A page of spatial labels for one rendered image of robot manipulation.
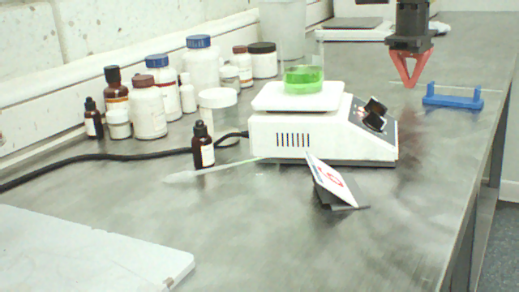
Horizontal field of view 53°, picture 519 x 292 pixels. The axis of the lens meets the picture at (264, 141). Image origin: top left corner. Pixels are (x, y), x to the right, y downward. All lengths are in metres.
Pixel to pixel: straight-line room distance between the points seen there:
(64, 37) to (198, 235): 0.52
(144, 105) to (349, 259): 0.46
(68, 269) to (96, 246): 0.04
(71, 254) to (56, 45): 0.48
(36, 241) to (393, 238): 0.38
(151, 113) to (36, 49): 0.22
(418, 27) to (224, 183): 0.46
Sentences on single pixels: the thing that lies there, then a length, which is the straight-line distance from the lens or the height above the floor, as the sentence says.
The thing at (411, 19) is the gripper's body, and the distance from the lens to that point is 0.94.
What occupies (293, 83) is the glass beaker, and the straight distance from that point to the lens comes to 0.71.
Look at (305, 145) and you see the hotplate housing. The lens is 0.70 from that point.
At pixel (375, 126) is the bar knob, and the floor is 0.80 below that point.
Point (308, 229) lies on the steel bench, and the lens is 0.57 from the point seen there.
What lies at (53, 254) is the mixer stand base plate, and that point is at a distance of 0.58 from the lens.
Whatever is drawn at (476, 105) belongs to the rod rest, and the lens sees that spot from 0.95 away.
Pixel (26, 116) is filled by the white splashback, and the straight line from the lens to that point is 0.88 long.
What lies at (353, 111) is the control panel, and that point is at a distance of 0.73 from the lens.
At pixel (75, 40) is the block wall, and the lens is 0.99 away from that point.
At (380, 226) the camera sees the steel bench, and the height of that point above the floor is 0.75.
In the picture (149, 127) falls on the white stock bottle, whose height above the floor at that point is 0.77.
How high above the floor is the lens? 1.04
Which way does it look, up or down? 21 degrees down
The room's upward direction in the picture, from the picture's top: 4 degrees counter-clockwise
